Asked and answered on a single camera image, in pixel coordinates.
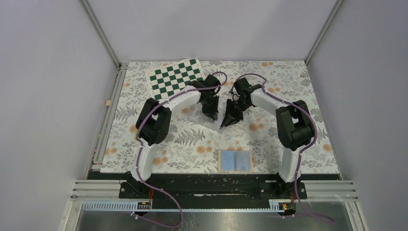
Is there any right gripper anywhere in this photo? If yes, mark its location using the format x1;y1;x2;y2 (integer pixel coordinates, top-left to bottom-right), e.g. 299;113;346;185
222;99;251;128

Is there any clear plastic card box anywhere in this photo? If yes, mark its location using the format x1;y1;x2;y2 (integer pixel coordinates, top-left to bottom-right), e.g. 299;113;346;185
187;104;225;133

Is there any beige card holder wallet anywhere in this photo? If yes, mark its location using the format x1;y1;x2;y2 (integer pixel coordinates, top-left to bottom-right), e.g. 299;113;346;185
217;150;253;174

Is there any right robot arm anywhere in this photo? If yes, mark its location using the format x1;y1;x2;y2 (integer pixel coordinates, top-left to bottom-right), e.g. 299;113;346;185
221;77;317;198

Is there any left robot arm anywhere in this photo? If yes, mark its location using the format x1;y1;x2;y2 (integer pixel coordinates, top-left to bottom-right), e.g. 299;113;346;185
130;75;222;198

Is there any green white chessboard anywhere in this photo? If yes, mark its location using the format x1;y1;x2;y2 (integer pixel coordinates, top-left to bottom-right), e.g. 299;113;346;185
146;59;205;100

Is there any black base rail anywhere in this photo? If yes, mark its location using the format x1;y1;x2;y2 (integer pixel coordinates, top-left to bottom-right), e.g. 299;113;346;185
108;173;307;208

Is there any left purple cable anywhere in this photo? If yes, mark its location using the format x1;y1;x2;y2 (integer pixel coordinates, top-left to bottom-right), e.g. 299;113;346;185
135;71;228;228

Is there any purple cable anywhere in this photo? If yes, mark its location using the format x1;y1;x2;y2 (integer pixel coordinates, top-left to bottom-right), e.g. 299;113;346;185
230;73;335;225
135;71;228;228

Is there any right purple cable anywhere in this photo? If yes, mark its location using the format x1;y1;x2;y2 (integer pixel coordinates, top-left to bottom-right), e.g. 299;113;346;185
230;73;335;225

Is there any white slotted cable duct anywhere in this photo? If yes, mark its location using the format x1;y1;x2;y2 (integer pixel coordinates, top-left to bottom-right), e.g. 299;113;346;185
82;200;286;212

